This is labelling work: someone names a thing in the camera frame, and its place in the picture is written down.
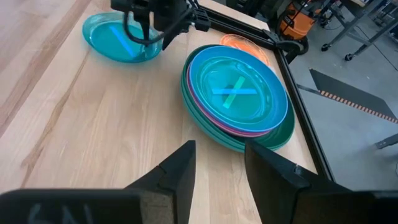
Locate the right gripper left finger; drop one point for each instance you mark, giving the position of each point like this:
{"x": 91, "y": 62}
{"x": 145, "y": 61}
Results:
{"x": 180, "y": 180}

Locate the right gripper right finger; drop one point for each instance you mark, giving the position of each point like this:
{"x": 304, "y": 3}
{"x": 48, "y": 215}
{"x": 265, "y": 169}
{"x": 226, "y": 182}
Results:
{"x": 280, "y": 193}

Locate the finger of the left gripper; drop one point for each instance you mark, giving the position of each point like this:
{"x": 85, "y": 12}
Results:
{"x": 172, "y": 32}
{"x": 146, "y": 28}

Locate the small teal translucent plate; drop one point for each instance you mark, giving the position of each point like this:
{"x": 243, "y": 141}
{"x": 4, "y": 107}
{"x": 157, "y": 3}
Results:
{"x": 105, "y": 40}
{"x": 242, "y": 91}

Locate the large dark green plate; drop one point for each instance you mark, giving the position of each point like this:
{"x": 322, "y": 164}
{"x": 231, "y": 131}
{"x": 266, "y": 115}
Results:
{"x": 284, "y": 130}

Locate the salmon pink plastic plate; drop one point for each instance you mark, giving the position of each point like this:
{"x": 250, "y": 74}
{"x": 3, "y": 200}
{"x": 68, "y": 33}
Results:
{"x": 248, "y": 136}

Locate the magenta plastic plate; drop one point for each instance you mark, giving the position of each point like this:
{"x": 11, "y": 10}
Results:
{"x": 239, "y": 132}

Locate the small orange translucent plate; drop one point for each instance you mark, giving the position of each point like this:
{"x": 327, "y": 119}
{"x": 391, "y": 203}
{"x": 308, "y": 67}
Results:
{"x": 245, "y": 46}

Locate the small green translucent plate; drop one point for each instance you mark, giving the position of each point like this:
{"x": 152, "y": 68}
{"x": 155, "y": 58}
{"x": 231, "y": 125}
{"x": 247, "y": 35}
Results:
{"x": 231, "y": 99}

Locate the blue plastic plate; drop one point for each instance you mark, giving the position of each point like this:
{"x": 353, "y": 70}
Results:
{"x": 280, "y": 102}

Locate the black hazard-striped floor mat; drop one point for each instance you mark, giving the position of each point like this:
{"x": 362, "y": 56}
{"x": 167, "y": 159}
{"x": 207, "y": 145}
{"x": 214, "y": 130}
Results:
{"x": 348, "y": 90}

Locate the orange shop vacuum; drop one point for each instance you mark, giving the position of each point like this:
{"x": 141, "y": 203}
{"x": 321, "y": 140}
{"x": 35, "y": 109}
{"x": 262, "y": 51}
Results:
{"x": 298, "y": 21}

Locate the metal cart with casters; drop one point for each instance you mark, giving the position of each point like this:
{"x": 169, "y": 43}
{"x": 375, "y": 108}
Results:
{"x": 325, "y": 47}

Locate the black aluminium table frame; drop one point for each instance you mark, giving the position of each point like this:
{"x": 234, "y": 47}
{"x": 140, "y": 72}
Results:
{"x": 299, "y": 102}

